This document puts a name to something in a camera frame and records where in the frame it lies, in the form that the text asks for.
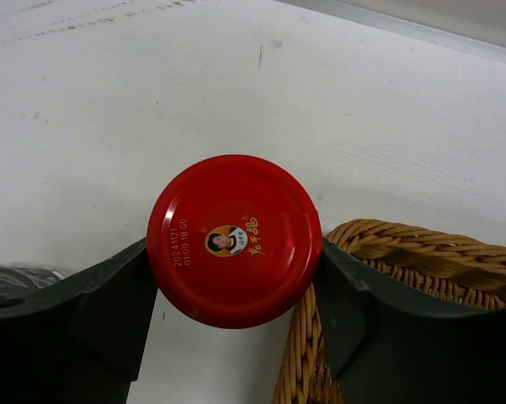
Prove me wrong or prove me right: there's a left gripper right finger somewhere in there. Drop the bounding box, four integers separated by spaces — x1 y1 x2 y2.
314 241 506 403

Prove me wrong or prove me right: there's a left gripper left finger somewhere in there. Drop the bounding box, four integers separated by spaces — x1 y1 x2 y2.
0 241 157 403

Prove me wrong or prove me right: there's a red lid chili sauce jar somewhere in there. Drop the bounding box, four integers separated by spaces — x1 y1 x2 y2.
146 154 322 329

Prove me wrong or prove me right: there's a black lid shaker jar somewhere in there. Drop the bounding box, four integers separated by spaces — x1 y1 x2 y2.
0 266 66 305

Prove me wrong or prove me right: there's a brown wicker divided basket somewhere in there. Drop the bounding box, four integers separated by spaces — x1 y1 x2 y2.
274 219 506 403

